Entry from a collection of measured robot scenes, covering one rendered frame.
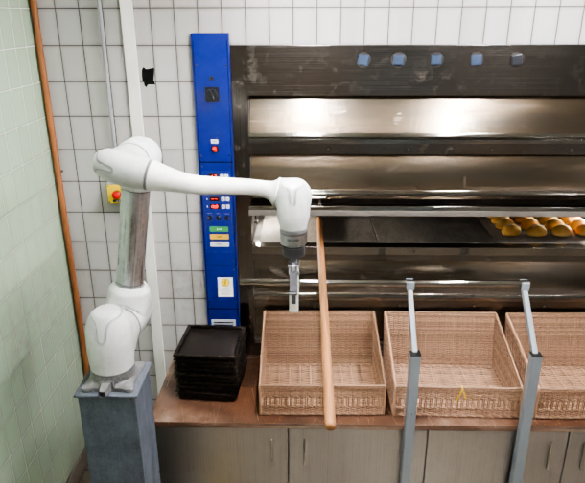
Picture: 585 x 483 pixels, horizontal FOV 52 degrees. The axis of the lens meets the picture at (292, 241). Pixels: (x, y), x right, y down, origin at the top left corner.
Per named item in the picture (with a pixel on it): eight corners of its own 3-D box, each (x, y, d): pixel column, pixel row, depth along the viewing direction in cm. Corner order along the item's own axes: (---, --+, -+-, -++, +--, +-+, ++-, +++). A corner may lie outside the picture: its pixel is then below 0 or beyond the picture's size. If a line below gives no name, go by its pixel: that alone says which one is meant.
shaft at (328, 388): (336, 432, 160) (336, 424, 159) (324, 432, 160) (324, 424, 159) (321, 221, 320) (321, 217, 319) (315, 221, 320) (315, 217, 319)
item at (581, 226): (471, 201, 354) (472, 193, 352) (552, 201, 353) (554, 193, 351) (503, 237, 298) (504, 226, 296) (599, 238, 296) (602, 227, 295)
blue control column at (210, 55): (247, 294, 507) (239, 25, 431) (267, 294, 507) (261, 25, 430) (215, 448, 327) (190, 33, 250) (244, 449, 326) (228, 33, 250)
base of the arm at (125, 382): (76, 399, 203) (74, 385, 201) (97, 363, 224) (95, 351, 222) (129, 400, 203) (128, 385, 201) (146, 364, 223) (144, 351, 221)
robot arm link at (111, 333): (81, 376, 206) (73, 319, 198) (101, 348, 223) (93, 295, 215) (128, 378, 205) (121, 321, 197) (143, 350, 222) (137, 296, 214)
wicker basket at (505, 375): (379, 357, 306) (382, 309, 296) (491, 358, 304) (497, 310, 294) (390, 417, 260) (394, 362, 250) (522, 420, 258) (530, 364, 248)
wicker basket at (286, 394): (263, 356, 306) (262, 309, 296) (373, 356, 306) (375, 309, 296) (257, 416, 261) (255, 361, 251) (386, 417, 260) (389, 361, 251)
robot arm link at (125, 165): (146, 158, 183) (158, 149, 196) (88, 145, 183) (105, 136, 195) (140, 198, 188) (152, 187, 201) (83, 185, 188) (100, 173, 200)
